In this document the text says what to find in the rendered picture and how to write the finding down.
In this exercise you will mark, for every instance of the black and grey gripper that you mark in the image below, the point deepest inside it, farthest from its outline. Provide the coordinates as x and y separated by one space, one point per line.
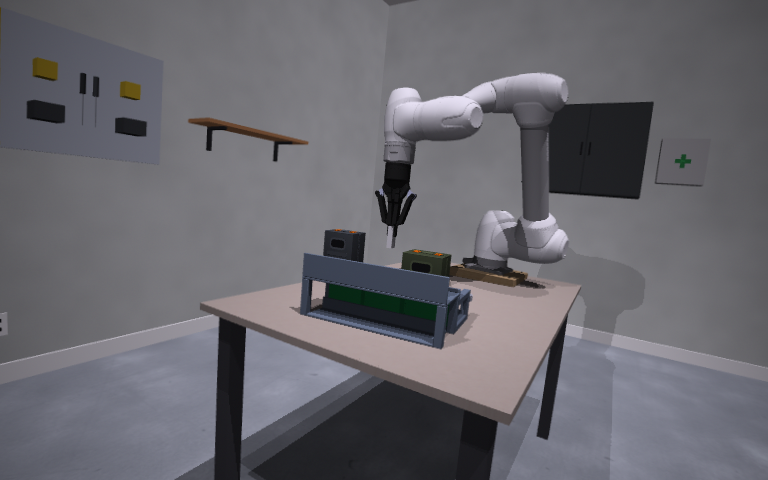
396 187

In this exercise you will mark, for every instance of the olive green case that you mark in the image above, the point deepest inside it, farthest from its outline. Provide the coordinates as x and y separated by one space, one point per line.
426 262

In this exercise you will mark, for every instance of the black tool case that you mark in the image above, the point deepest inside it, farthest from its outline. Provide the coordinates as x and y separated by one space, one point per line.
340 244

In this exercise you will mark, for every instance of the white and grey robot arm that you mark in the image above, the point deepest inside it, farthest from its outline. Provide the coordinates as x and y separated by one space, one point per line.
531 98

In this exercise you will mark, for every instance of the dark grey metal shelf rack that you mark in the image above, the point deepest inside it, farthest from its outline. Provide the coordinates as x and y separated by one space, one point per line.
406 284

